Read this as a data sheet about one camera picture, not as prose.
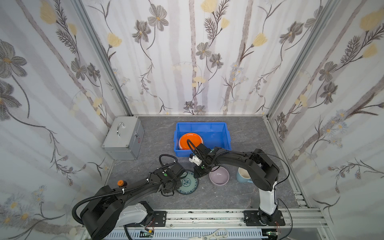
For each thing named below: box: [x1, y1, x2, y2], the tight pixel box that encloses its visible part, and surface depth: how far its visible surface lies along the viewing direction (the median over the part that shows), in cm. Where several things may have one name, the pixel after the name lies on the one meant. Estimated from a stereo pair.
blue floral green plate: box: [177, 171, 199, 195], surface depth 87 cm
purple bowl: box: [209, 166, 230, 186], surface depth 87 cm
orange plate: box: [178, 132, 204, 150], surface depth 103 cm
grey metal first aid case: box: [101, 116, 145, 161], surface depth 90 cm
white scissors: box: [187, 228, 229, 240], surface depth 71 cm
